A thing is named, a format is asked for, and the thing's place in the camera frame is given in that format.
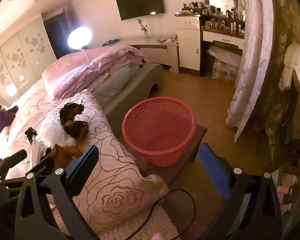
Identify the pink rose in vase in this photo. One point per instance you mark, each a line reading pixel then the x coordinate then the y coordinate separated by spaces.
pixel 141 25

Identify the white low console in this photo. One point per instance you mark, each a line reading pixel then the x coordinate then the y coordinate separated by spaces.
pixel 160 52

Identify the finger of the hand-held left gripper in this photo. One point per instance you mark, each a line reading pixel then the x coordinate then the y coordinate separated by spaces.
pixel 46 163
pixel 15 158

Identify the black wall television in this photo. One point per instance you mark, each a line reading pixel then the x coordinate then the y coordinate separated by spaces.
pixel 140 2

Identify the grey mattress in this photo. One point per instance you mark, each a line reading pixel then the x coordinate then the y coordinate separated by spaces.
pixel 115 82

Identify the dark patterned curtain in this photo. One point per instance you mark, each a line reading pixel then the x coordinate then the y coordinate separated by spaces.
pixel 282 17

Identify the white tall cabinet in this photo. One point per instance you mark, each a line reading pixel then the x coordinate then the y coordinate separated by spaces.
pixel 188 47

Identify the wardrobe with flower doors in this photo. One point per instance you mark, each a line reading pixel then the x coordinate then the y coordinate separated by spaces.
pixel 20 52

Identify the red plastic basket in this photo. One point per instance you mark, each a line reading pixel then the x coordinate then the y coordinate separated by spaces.
pixel 160 140

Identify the dark item on console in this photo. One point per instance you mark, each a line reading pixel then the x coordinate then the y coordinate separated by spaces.
pixel 111 41

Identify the grey bed frame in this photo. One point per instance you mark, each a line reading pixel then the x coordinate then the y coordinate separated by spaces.
pixel 140 85

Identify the dark wrapper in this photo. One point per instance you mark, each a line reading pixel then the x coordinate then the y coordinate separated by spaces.
pixel 70 115

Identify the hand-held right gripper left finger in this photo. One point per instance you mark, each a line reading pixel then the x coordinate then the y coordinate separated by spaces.
pixel 86 165

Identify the fluffy pink rug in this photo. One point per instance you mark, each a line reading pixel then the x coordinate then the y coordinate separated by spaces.
pixel 160 222

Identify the cream hanging garment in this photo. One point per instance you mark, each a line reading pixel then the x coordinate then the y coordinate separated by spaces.
pixel 293 65

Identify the dressing table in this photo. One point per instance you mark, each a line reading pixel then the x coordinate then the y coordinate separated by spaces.
pixel 222 38

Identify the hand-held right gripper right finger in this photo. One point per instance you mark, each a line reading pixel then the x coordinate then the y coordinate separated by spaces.
pixel 211 170

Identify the purple cloth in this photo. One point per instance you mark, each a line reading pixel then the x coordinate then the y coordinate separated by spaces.
pixel 0 122

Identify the small black fuzzy clump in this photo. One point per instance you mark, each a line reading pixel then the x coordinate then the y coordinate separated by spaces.
pixel 30 133

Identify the pink duvet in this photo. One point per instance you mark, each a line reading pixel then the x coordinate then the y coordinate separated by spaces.
pixel 90 67

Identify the row of cosmetic bottles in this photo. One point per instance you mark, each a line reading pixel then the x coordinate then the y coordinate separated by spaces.
pixel 215 10

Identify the stool with pink cloth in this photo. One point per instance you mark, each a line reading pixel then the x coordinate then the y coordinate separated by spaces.
pixel 225 55

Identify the checked storage box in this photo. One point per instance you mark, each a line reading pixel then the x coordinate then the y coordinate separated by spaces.
pixel 223 71

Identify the brown wrapper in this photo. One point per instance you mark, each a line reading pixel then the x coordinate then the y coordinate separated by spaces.
pixel 65 152

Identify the pink items on console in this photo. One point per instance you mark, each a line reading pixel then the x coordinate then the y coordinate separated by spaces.
pixel 173 38

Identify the white lace curtain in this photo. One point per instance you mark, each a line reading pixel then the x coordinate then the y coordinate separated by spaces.
pixel 252 55

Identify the dark wooden stool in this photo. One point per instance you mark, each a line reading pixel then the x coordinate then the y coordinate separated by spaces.
pixel 190 152

